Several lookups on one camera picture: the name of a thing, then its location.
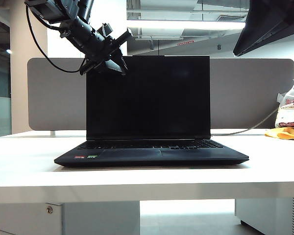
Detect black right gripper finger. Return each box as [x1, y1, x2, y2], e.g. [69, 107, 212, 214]
[233, 0, 294, 51]
[232, 21, 294, 57]

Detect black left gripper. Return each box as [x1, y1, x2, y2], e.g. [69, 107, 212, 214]
[60, 17, 133, 76]

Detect black laptop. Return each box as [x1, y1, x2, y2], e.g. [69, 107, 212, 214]
[54, 55, 250, 168]

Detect grey fabric desk divider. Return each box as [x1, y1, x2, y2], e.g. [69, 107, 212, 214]
[26, 58, 294, 130]

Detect printed white plastic bag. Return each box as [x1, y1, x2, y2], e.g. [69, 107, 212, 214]
[275, 77, 294, 129]

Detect long ceiling light strip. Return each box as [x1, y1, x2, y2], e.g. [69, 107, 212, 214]
[126, 20, 248, 31]

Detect yellow cloth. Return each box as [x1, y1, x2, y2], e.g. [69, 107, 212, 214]
[264, 127, 294, 142]

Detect white cabinet with vent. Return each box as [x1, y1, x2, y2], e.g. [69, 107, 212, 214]
[235, 197, 294, 235]

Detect white drawer cabinet with lock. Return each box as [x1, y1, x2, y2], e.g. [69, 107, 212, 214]
[0, 202, 64, 235]

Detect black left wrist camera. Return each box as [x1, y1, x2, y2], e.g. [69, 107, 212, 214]
[101, 23, 113, 37]

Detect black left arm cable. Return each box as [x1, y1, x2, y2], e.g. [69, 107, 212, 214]
[25, 4, 86, 73]

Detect grey cable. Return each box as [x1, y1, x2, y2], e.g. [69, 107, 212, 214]
[210, 109, 280, 137]

